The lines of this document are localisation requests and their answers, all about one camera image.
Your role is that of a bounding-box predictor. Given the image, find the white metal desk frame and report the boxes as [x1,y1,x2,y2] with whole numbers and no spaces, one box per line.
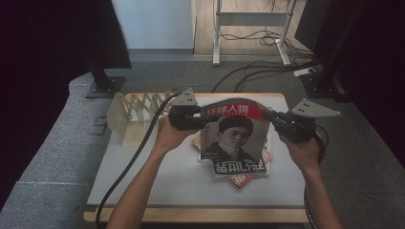
[212,0,298,67]

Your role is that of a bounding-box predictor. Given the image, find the tangle of black cables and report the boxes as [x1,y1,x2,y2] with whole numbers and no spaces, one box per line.
[219,29,316,61]

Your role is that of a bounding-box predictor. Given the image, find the person's right hand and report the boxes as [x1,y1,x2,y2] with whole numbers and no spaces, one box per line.
[278,132,323,175]

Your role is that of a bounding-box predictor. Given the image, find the black stand with base plate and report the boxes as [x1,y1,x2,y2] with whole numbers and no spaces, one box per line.
[84,56,126,99]

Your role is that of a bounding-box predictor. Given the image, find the black floor cable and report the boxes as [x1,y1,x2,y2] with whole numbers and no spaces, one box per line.
[233,65,304,94]
[210,60,319,94]

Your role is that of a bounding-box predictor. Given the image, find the black curtain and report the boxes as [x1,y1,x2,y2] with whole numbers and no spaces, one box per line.
[350,0,405,166]
[0,0,133,211]

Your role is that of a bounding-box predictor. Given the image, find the beige expandable book rack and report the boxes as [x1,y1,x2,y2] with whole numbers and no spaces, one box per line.
[106,91,175,148]

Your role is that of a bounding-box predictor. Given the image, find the black panel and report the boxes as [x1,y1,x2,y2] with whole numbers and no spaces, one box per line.
[294,0,329,53]

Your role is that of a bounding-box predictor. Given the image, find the red tunnel art magazine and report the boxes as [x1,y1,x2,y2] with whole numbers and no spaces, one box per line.
[190,135,275,190]

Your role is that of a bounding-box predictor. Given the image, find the white power strip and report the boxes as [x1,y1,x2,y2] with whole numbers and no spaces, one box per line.
[292,66,317,78]

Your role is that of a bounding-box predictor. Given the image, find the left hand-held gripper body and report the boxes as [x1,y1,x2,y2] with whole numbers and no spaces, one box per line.
[167,87,203,132]

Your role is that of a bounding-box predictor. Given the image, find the portrait magazine with red banner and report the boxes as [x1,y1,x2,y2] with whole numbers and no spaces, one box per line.
[200,97,271,163]

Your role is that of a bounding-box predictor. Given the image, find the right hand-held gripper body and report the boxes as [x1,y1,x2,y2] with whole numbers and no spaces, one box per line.
[272,97,342,143]

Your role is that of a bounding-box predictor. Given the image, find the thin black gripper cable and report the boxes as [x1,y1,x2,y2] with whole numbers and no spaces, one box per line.
[304,123,330,229]

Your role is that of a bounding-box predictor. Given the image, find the thick black gripper cable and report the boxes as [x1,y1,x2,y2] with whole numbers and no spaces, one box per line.
[95,93,181,229]

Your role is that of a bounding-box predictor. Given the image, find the black stand with heavy base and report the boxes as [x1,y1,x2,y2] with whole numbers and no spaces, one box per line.
[299,0,352,103]

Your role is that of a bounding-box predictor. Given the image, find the person's left hand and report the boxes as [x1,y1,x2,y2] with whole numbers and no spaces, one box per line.
[153,114,199,154]

